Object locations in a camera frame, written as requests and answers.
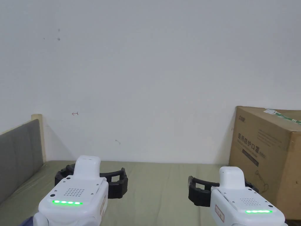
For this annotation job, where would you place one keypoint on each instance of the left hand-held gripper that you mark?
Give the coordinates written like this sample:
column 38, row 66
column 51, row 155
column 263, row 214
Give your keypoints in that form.
column 73, row 207

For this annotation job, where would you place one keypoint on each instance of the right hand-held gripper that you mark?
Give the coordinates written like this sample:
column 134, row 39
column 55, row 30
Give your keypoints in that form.
column 244, row 207

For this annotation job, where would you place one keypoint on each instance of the brown cardboard carton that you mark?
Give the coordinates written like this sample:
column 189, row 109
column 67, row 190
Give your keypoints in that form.
column 265, row 150

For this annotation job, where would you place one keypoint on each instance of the bed with pale green sheet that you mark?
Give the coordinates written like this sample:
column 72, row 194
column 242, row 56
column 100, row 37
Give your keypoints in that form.
column 155, row 188

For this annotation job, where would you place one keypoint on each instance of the grey padded headboard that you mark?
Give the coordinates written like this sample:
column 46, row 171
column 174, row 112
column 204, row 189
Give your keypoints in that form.
column 18, row 150

